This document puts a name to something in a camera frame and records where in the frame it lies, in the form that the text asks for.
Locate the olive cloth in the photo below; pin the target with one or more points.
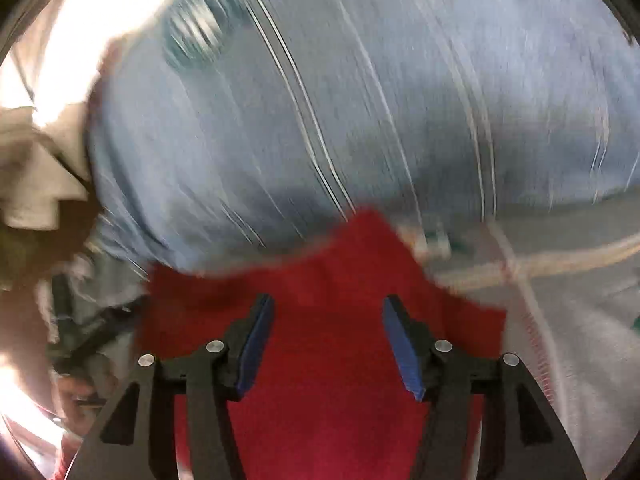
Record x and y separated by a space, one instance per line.
20 255

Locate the grey star print bed sheet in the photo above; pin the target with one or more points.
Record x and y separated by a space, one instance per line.
575 335

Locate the red sweater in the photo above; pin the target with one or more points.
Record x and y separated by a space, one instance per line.
325 360

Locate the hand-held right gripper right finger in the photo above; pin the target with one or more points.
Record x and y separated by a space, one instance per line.
402 345

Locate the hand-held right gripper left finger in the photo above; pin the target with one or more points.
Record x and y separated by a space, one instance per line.
255 345

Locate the white cloth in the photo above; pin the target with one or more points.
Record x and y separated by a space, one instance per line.
30 185

